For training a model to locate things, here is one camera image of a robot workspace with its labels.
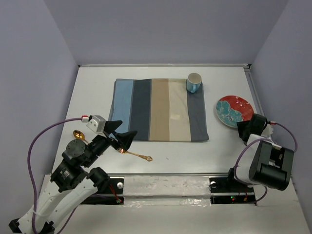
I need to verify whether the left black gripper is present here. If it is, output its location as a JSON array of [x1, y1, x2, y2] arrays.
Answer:
[[84, 119, 138, 166]]

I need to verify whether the red and teal plate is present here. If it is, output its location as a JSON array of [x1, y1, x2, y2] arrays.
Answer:
[[215, 95, 254, 129]]

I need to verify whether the gold spoon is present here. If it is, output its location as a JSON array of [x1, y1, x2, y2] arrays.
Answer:
[[73, 130, 89, 144]]

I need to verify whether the gold fork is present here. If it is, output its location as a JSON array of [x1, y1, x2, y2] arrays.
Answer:
[[119, 149, 153, 162]]

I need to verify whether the striped cloth placemat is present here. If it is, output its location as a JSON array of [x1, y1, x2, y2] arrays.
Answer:
[[109, 78, 209, 142]]

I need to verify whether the light blue mug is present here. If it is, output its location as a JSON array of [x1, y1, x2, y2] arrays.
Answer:
[[186, 73, 202, 94]]

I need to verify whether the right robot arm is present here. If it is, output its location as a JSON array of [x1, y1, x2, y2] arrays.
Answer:
[[224, 114, 298, 191]]

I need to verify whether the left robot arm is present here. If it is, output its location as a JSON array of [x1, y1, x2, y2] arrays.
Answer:
[[9, 115, 137, 234]]

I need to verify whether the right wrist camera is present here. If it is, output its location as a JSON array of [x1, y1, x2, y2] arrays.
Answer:
[[261, 124, 274, 139]]

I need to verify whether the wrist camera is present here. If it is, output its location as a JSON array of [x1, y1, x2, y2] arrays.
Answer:
[[261, 124, 274, 139], [87, 115, 106, 134]]

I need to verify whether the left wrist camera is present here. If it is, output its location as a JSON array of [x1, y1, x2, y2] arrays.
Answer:
[[87, 115, 106, 134]]

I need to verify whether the aluminium rail right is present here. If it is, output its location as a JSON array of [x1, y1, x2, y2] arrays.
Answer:
[[244, 68, 264, 115]]

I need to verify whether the aluminium rail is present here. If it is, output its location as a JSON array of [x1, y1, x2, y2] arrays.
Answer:
[[78, 63, 249, 68], [108, 173, 228, 177], [244, 68, 264, 115]]

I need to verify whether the aluminium rail front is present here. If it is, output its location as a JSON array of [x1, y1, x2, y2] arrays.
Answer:
[[108, 173, 228, 177]]

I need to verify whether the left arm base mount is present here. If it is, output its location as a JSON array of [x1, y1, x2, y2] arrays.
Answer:
[[81, 176, 124, 205]]

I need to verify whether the aluminium rail back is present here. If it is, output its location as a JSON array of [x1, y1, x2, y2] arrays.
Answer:
[[78, 63, 249, 68]]

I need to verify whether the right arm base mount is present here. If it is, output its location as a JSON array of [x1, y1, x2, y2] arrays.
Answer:
[[208, 168, 256, 205]]

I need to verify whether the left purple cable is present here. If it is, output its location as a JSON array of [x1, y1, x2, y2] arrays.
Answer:
[[27, 116, 88, 234]]

